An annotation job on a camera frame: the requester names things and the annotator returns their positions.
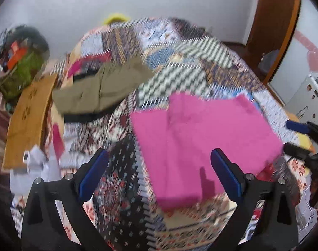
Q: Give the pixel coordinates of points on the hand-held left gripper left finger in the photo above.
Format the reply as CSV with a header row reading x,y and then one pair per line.
x,y
93,172

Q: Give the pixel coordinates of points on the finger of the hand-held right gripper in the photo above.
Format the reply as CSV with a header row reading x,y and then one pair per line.
x,y
297,126
296,151

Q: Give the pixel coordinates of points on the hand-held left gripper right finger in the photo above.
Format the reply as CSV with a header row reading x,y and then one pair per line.
x,y
227,174

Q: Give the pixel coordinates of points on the pink pants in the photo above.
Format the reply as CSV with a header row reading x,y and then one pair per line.
x,y
190,141

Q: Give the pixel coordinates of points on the olive green pants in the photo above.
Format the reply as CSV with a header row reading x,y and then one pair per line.
x,y
101,86

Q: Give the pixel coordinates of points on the white cabinet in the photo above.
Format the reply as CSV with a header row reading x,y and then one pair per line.
x,y
305,102

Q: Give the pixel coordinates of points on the white cloth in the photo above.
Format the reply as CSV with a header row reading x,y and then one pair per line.
x,y
36,167

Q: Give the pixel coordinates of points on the grey bag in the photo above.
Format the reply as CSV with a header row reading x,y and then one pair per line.
x,y
270,62

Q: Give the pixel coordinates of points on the wooden lap desk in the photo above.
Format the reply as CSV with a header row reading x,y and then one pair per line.
x,y
28,120

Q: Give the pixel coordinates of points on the magenta cloth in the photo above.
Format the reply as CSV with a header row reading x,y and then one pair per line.
x,y
77,64

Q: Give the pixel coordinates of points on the brown wooden door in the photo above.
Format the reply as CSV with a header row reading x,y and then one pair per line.
x,y
274,18

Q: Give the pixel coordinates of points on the striped bed sheet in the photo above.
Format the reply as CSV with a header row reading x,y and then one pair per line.
x,y
58,66

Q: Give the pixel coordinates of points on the patchwork printed blanket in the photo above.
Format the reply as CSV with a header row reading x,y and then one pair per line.
x,y
206,57

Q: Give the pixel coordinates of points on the green fabric storage bag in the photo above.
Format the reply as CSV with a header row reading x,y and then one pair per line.
x,y
22,75

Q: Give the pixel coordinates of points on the orange box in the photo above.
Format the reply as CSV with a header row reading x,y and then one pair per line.
x,y
16,57

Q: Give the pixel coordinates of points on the grey curved pillow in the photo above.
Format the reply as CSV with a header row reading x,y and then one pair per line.
x,y
30,35

